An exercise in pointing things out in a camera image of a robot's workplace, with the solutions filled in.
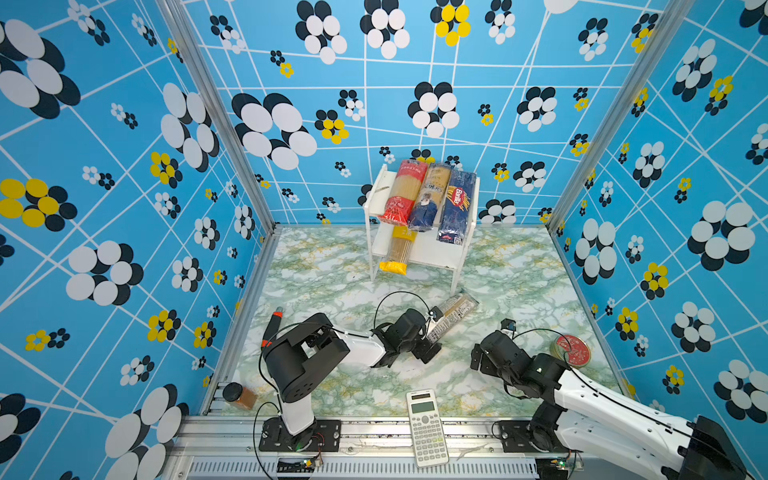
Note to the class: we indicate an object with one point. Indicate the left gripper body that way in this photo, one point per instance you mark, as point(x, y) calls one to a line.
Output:
point(407, 348)

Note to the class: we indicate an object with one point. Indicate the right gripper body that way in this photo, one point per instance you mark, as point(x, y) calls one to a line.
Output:
point(510, 382)

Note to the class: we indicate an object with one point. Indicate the clear grey spaghetti bag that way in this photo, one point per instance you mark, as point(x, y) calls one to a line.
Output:
point(445, 316)

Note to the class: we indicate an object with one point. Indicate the yellow pasta bag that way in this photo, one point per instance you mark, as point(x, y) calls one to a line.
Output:
point(400, 247)

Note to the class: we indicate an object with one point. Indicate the red spaghetti bag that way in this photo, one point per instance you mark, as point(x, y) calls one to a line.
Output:
point(403, 193)

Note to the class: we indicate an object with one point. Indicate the blue clear spaghetti bag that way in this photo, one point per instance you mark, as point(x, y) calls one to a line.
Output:
point(430, 198)

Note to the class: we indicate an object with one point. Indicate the blue Barilla pasta box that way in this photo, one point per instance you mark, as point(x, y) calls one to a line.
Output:
point(454, 220)

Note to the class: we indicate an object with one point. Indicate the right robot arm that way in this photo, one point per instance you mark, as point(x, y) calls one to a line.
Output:
point(578, 414)

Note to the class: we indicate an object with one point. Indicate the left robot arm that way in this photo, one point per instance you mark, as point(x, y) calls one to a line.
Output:
point(299, 357)

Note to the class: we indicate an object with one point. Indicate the white two-tier shelf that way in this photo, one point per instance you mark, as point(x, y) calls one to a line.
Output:
point(427, 250)

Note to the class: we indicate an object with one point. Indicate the white calculator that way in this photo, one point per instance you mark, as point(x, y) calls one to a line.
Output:
point(428, 438)

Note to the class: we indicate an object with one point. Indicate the red black utility knife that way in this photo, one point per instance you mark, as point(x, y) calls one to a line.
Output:
point(271, 330)

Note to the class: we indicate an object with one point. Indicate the brown spice jar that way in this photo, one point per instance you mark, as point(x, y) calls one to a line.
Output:
point(239, 396)

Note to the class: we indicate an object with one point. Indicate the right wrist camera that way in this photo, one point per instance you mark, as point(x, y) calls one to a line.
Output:
point(508, 325)

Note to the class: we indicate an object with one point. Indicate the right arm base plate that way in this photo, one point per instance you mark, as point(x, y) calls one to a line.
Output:
point(517, 436)

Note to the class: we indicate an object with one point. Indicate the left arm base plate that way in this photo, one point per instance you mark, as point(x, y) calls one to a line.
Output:
point(322, 436)

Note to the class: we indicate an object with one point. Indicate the aluminium front rail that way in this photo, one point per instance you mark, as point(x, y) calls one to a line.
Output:
point(383, 448)

